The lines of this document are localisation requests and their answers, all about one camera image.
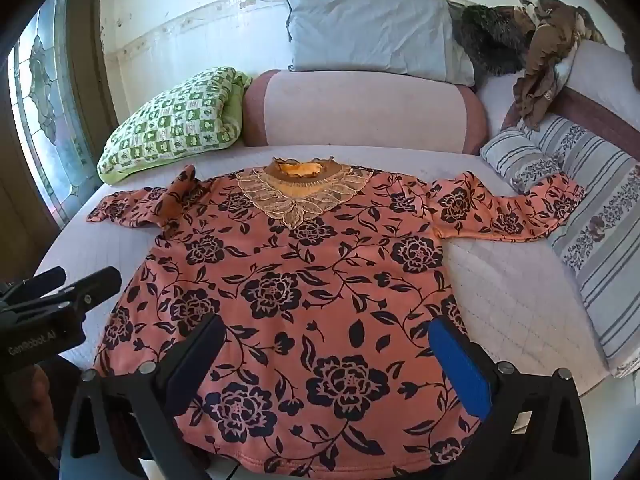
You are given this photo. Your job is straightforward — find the pink maroon bolster pillow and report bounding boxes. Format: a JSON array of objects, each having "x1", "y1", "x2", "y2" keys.
[
  {"x1": 242, "y1": 69, "x2": 490, "y2": 156},
  {"x1": 500, "y1": 40, "x2": 640, "y2": 161}
]

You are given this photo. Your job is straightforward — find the white quilted bed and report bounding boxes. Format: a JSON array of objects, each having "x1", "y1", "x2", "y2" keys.
[{"x1": 30, "y1": 145, "x2": 616, "y2": 480}]

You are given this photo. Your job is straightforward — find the stained glass window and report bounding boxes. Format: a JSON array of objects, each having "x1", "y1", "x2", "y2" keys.
[{"x1": 7, "y1": 0, "x2": 103, "y2": 231}]

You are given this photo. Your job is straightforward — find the green white patterned pillow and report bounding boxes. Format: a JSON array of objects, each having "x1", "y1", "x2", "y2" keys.
[{"x1": 96, "y1": 66, "x2": 253, "y2": 186}]

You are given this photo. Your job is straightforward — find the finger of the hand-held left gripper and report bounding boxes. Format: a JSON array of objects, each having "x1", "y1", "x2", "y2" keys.
[
  {"x1": 30, "y1": 267, "x2": 122, "y2": 313},
  {"x1": 5, "y1": 266, "x2": 67, "y2": 297}
]

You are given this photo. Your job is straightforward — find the grey pillow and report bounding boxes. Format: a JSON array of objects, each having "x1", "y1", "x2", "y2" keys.
[{"x1": 282, "y1": 0, "x2": 476, "y2": 87}]

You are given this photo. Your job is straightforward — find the orange black floral shirt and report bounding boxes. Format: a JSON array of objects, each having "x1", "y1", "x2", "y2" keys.
[{"x1": 86, "y1": 156, "x2": 586, "y2": 478}]

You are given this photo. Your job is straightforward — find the brown crumpled clothes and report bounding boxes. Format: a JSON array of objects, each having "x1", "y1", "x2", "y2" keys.
[{"x1": 512, "y1": 0, "x2": 606, "y2": 131}]

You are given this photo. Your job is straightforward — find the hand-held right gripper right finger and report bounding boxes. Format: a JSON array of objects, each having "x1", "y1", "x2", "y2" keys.
[{"x1": 427, "y1": 316, "x2": 592, "y2": 480}]

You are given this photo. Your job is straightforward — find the dark fuzzy cloth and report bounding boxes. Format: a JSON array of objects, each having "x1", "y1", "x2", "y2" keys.
[{"x1": 452, "y1": 4, "x2": 536, "y2": 86}]

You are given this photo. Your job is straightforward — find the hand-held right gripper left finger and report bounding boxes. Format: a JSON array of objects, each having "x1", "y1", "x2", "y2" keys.
[{"x1": 59, "y1": 312, "x2": 228, "y2": 480}]

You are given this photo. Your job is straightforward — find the large striped floral pillow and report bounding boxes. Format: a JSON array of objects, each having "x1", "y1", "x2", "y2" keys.
[{"x1": 520, "y1": 112, "x2": 640, "y2": 378}]

